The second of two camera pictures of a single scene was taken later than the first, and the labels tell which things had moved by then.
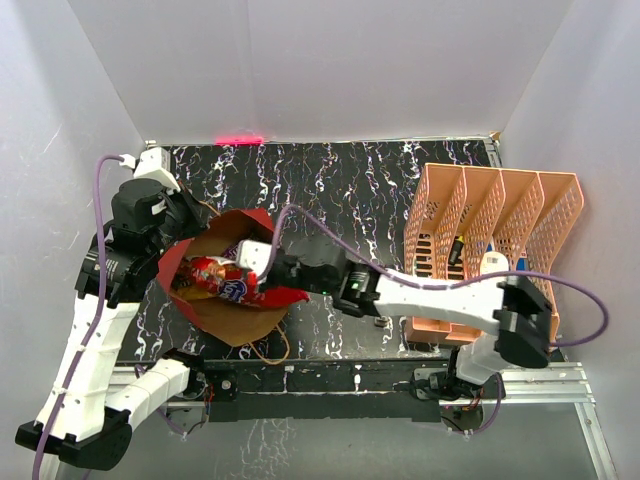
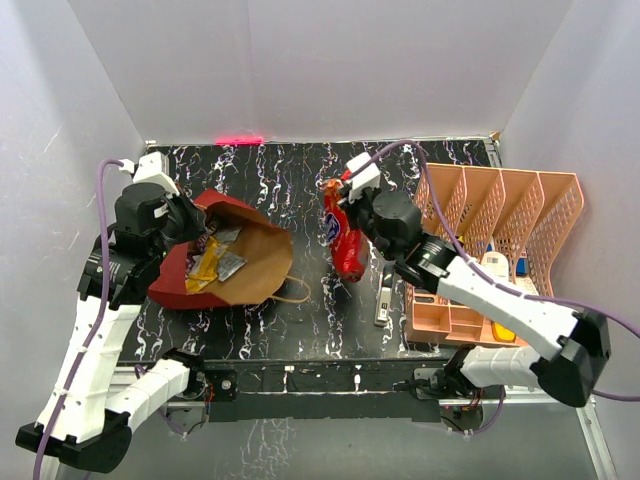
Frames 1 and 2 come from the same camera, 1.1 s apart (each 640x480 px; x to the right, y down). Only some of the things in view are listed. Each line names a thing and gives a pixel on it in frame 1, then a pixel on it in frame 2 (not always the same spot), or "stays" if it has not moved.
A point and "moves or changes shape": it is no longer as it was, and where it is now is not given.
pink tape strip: (239, 140) stays
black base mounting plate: (317, 391) stays
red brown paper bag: (238, 323) moves or changes shape
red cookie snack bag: (207, 276) -> (349, 245)
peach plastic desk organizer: (467, 221) stays
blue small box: (522, 264) stays
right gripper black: (269, 283) -> (351, 207)
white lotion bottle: (493, 262) stays
